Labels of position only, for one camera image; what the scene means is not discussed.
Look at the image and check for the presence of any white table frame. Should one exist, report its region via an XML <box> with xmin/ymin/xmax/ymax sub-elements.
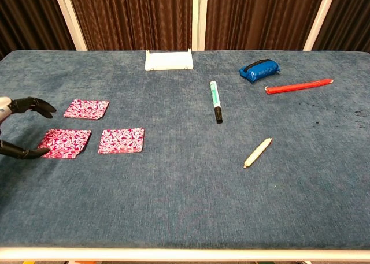
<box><xmin>0</xmin><ymin>247</ymin><xmax>370</xmax><ymax>262</ymax></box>

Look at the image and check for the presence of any red pen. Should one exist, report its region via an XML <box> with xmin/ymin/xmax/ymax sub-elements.
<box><xmin>264</xmin><ymin>79</ymin><xmax>334</xmax><ymax>95</ymax></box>

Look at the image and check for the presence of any green white marker black cap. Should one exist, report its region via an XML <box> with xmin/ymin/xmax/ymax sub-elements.
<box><xmin>209</xmin><ymin>80</ymin><xmax>224</xmax><ymax>124</ymax></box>

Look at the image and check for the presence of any cream pen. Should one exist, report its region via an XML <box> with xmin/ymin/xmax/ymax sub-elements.
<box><xmin>243</xmin><ymin>137</ymin><xmax>273</xmax><ymax>169</ymax></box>

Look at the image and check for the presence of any brown pleated curtain panel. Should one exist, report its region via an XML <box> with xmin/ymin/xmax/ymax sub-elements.
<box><xmin>0</xmin><ymin>0</ymin><xmax>76</xmax><ymax>60</ymax></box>
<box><xmin>66</xmin><ymin>0</ymin><xmax>194</xmax><ymax>51</ymax></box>
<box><xmin>313</xmin><ymin>0</ymin><xmax>370</xmax><ymax>54</ymax></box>
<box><xmin>205</xmin><ymin>0</ymin><xmax>328</xmax><ymax>51</ymax></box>

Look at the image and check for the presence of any blue zipper pouch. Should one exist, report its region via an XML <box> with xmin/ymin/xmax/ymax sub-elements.
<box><xmin>239</xmin><ymin>58</ymin><xmax>280</xmax><ymax>84</ymax></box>

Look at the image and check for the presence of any blue fabric table mat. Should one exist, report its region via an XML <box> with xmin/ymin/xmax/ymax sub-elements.
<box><xmin>0</xmin><ymin>50</ymin><xmax>370</xmax><ymax>250</ymax></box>

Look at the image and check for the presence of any white plastic tray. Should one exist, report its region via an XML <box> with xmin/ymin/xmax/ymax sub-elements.
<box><xmin>144</xmin><ymin>47</ymin><xmax>194</xmax><ymax>72</ymax></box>

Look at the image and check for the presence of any white partition frame post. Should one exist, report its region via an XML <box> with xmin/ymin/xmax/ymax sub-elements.
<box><xmin>191</xmin><ymin>0</ymin><xmax>209</xmax><ymax>51</ymax></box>
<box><xmin>52</xmin><ymin>0</ymin><xmax>88</xmax><ymax>51</ymax></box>
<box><xmin>302</xmin><ymin>0</ymin><xmax>338</xmax><ymax>51</ymax></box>

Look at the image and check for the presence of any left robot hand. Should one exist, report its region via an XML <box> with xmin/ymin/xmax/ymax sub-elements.
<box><xmin>0</xmin><ymin>96</ymin><xmax>57</xmax><ymax>161</ymax></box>

